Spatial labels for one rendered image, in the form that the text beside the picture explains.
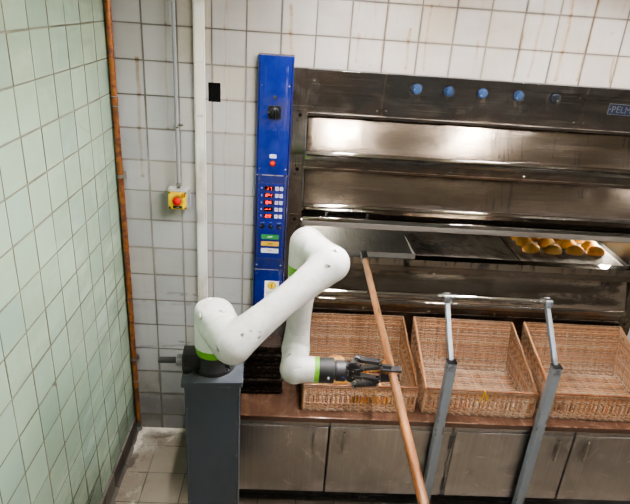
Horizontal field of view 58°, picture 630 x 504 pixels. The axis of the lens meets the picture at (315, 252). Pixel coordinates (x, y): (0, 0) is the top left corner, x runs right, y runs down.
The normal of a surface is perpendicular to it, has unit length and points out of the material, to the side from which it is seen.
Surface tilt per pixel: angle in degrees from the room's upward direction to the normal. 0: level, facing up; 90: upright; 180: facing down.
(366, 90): 90
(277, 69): 90
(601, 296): 70
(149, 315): 90
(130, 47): 90
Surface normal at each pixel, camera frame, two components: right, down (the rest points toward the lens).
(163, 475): 0.07, -0.91
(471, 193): 0.04, 0.07
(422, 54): 0.03, 0.40
